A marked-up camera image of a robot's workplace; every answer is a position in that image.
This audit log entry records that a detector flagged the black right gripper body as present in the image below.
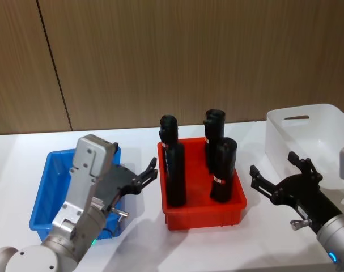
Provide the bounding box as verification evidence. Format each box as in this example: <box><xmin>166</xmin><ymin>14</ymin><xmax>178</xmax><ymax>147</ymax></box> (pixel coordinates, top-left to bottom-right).
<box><xmin>269</xmin><ymin>172</ymin><xmax>343</xmax><ymax>233</ymax></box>

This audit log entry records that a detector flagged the blue plastic bin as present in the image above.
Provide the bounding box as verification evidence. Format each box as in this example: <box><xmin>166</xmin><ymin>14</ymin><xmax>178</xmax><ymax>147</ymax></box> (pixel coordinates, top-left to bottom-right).
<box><xmin>28</xmin><ymin>146</ymin><xmax>146</xmax><ymax>242</ymax></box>

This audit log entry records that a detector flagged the black bag roll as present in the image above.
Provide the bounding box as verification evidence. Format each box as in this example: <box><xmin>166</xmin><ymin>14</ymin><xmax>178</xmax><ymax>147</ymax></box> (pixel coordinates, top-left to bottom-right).
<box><xmin>210</xmin><ymin>137</ymin><xmax>239</xmax><ymax>203</ymax></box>
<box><xmin>203</xmin><ymin>108</ymin><xmax>227</xmax><ymax>174</ymax></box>
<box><xmin>159</xmin><ymin>114</ymin><xmax>180</xmax><ymax>173</ymax></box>
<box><xmin>165</xmin><ymin>142</ymin><xmax>188</xmax><ymax>208</ymax></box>

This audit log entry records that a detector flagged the white plastic basket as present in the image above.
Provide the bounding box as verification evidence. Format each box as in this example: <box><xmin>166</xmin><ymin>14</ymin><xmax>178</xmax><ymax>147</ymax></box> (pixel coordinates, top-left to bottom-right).
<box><xmin>265</xmin><ymin>103</ymin><xmax>344</xmax><ymax>191</ymax></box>

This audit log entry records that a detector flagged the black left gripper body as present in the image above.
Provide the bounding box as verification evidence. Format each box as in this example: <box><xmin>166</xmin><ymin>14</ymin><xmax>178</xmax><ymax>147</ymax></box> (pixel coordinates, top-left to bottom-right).
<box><xmin>94</xmin><ymin>165</ymin><xmax>142</xmax><ymax>212</ymax></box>

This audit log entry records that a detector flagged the red plastic bin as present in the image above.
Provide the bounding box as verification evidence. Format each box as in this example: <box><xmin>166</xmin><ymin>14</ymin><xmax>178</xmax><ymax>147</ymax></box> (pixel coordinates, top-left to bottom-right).
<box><xmin>156</xmin><ymin>137</ymin><xmax>248</xmax><ymax>232</ymax></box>

